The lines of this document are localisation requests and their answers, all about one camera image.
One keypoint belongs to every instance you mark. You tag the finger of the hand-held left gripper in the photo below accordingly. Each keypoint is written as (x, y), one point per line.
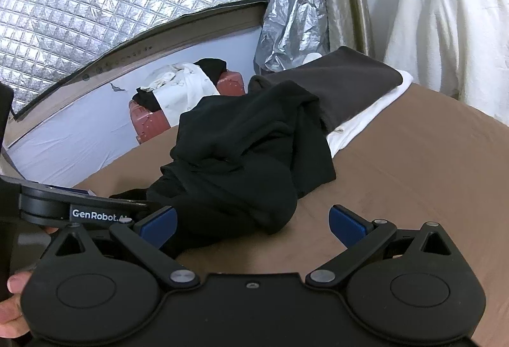
(127, 196)

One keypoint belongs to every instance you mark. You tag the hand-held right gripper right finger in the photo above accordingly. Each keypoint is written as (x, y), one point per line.
(349, 225)

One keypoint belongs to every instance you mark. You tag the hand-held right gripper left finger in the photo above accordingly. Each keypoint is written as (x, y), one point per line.
(159, 227)

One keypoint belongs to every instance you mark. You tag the black garment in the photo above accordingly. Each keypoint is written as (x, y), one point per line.
(238, 156)

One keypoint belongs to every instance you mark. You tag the person's left hand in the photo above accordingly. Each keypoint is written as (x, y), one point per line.
(14, 311)

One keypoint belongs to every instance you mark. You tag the red suitcase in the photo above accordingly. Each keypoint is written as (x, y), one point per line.
(145, 124)

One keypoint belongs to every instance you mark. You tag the white folded cloth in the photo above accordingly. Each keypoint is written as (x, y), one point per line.
(358, 128)

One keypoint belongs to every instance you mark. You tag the white printed cloth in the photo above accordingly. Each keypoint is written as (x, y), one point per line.
(187, 92)

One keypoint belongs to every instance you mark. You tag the dark grey folded cloth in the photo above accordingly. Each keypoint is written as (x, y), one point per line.
(350, 88)

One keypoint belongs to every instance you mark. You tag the beige wooden ledge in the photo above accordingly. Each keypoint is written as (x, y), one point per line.
(159, 40)

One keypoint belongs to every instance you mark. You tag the white cloth cover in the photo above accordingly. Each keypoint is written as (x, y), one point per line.
(449, 32)

